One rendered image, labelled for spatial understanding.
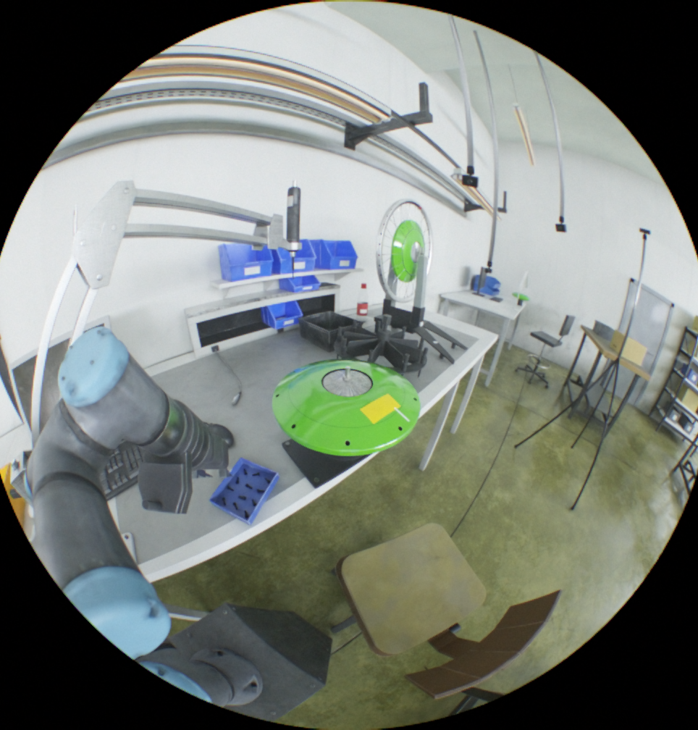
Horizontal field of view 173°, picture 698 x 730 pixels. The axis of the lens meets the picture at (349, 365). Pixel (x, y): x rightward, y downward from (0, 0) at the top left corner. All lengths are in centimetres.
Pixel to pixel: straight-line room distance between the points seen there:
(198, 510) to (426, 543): 63
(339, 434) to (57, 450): 36
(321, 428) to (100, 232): 45
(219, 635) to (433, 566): 58
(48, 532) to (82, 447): 8
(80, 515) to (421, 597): 73
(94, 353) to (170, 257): 102
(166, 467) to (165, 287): 99
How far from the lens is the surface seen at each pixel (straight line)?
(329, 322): 124
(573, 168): 551
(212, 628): 55
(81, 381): 17
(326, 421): 39
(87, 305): 37
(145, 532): 59
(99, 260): 37
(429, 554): 79
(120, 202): 39
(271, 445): 59
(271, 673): 53
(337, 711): 149
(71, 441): 20
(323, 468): 52
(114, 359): 18
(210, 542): 50
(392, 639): 75
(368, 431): 39
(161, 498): 26
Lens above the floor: 135
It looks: 29 degrees down
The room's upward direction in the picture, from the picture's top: 3 degrees clockwise
